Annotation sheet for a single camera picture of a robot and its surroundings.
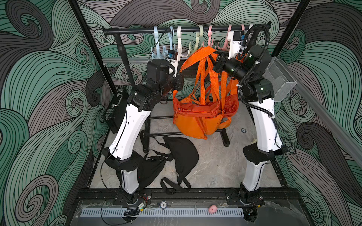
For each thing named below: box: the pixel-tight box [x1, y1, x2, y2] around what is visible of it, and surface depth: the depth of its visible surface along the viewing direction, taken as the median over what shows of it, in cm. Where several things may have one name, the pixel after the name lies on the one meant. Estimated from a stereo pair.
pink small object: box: [207, 204, 218, 214], surface depth 70 cm
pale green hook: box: [188, 24, 204, 53], surface depth 58 cm
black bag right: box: [150, 135, 199, 195], surface depth 86 cm
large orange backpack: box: [172, 47, 240, 140], surface depth 77 cm
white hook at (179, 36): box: [177, 25, 190, 58], surface depth 57 cm
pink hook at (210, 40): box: [202, 24, 214, 48], surface depth 55 cm
